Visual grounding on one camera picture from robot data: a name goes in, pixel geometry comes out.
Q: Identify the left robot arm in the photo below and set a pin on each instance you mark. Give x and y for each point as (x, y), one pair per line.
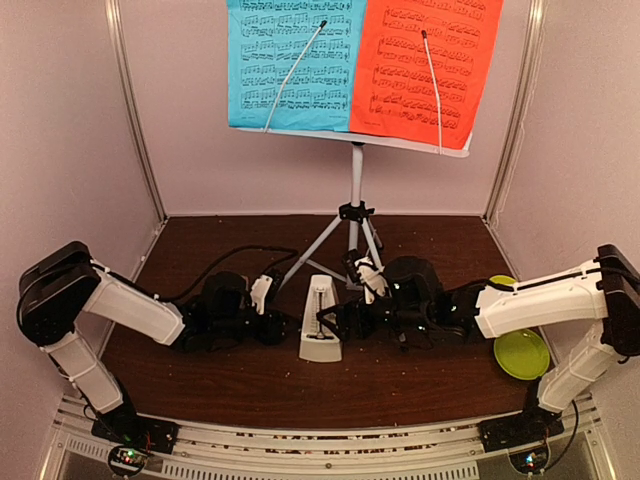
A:
(61, 293)

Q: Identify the yellow-green plastic plate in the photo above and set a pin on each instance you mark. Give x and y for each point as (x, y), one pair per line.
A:
(522, 354)

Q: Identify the white wedge-shaped holder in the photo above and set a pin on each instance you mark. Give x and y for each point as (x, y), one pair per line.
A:
(318, 343)

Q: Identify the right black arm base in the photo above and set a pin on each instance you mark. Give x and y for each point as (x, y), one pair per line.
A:
(535, 423)

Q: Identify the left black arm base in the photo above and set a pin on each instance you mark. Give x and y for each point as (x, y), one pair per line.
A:
(125, 426)

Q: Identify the blue sheet music page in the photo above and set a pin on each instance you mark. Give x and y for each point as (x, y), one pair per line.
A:
(291, 64)

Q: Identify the red sheet music page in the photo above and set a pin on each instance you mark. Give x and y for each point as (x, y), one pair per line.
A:
(422, 69)

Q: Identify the left aluminium corner post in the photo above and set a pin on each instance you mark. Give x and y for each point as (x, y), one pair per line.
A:
(117, 36)

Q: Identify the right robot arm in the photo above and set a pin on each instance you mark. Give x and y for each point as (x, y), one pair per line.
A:
(603, 291)

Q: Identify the white folding music stand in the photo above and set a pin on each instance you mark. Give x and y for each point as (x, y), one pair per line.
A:
(355, 212)

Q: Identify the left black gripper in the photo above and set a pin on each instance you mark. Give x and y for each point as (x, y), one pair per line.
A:
(272, 333)

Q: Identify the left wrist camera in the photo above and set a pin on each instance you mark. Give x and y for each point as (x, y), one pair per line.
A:
(264, 290)

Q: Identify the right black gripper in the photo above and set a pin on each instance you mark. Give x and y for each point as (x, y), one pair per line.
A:
(343, 311)

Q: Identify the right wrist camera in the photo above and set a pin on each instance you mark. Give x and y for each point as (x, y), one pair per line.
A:
(362, 271)

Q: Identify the right aluminium corner post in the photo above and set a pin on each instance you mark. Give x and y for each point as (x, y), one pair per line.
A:
(524, 93)

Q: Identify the yellow-green plastic bowl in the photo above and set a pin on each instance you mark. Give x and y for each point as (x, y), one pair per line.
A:
(502, 282)

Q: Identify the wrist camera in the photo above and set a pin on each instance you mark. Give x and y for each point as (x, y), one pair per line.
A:
(264, 290)
(362, 271)

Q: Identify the aluminium corner post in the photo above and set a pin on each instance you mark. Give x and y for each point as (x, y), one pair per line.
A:
(524, 93)
(117, 36)

